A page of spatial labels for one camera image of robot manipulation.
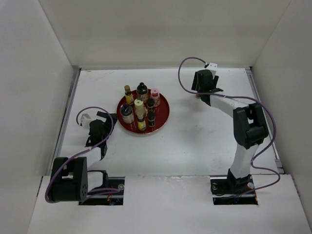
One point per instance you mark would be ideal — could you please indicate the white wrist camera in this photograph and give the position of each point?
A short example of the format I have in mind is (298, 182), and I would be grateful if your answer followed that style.
(212, 67)
(85, 121)

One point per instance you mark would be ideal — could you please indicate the yellow cap white powder jar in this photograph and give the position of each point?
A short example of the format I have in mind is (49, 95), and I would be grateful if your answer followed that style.
(140, 108)

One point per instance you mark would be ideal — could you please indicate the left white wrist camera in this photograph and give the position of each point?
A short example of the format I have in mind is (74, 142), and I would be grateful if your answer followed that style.
(85, 121)

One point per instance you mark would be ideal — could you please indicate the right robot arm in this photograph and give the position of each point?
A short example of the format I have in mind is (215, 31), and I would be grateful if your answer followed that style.
(249, 128)

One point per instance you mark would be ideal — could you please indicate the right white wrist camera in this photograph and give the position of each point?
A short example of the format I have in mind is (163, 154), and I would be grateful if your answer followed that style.
(212, 67)

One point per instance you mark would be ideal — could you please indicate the round black cap jar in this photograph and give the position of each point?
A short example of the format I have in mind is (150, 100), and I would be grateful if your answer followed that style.
(142, 92)

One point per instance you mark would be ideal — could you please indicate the small black cap spice bottle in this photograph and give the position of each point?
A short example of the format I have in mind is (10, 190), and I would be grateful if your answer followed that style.
(150, 103)

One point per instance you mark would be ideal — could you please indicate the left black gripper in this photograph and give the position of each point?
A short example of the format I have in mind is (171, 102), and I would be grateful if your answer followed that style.
(108, 123)

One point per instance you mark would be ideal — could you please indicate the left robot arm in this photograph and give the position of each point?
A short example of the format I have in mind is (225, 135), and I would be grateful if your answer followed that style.
(71, 177)

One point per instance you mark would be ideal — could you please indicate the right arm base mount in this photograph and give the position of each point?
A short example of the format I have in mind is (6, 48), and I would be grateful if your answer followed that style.
(233, 191)

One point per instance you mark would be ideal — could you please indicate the round red lacquer tray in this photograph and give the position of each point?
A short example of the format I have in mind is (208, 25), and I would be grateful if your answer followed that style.
(162, 114)

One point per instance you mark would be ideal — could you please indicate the yellow label bottle cork cap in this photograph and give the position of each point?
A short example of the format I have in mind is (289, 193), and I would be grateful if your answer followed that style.
(128, 95)

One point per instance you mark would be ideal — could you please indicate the black lid wide jar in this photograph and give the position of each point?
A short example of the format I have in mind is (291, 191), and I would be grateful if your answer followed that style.
(126, 112)

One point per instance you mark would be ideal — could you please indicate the pink cap spice jar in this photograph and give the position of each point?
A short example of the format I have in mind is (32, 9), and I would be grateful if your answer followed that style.
(155, 95)

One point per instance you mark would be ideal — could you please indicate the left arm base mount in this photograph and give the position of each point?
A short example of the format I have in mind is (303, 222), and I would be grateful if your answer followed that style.
(104, 190)

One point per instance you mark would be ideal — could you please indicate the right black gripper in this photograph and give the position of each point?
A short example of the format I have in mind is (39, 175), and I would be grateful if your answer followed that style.
(196, 86)

